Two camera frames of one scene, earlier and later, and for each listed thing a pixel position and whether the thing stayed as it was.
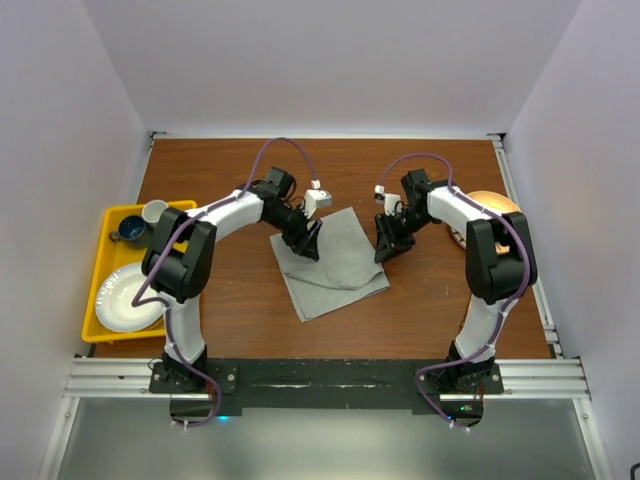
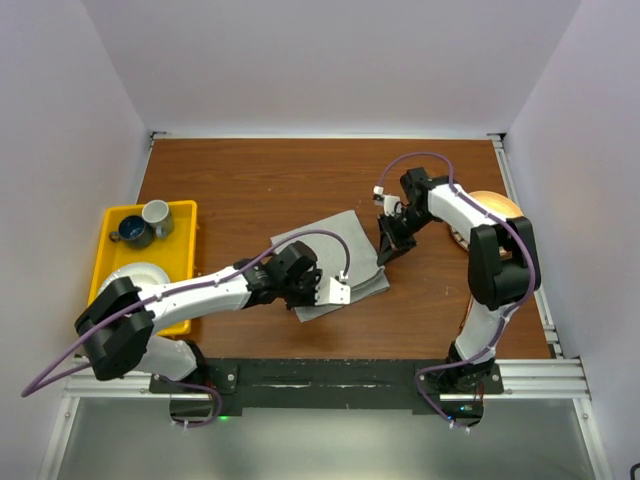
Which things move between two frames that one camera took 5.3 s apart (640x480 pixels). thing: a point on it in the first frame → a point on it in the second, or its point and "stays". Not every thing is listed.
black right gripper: (389, 244) stays
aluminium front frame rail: (544, 378) stays
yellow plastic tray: (113, 256) stays
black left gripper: (304, 240) → (315, 278)
